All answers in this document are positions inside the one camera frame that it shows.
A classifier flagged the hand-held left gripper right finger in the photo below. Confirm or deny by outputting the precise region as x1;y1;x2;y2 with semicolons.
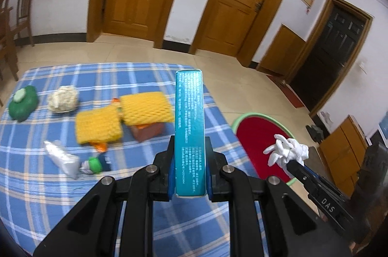
205;136;354;257

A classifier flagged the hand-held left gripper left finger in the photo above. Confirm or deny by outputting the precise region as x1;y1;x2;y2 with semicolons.
33;136;176;257

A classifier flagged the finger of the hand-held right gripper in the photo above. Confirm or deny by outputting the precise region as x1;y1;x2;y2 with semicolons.
286;160;319;194

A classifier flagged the orange cardboard box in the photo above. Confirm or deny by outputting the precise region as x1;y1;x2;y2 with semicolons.
130;120;166;143

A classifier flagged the teal cardboard box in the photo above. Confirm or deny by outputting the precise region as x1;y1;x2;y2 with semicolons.
175;69;207;197

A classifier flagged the red basin green rim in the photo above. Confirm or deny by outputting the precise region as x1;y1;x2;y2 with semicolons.
232;112;299;186

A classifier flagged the yellow foam fruit net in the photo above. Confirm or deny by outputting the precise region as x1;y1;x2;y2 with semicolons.
120;91;175;127
75;107;123;145

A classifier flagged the dark pair of shoes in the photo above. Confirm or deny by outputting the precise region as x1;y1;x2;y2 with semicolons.
306;123;324;143

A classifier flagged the wooden cabinet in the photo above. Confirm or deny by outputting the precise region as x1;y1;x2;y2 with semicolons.
319;115;375;197

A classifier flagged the red door mat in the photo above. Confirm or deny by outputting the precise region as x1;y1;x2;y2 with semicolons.
283;82;305;109

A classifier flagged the silver foil bag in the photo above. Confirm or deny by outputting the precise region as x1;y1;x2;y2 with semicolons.
44;139;81;179

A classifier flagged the blue plaid blanket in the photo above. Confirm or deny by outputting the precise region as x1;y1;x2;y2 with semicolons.
0;62;262;257

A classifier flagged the black entrance door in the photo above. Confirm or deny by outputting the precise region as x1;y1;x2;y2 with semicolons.
286;0;374;117

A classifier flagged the white foam fruit net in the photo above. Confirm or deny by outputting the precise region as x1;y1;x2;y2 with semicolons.
48;85;80;114

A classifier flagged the wooden chair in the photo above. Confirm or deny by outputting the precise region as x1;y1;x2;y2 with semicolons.
16;0;37;47
0;0;19;82

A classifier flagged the small wooden wall panel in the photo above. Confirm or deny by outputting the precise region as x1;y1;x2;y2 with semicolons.
257;24;307;77

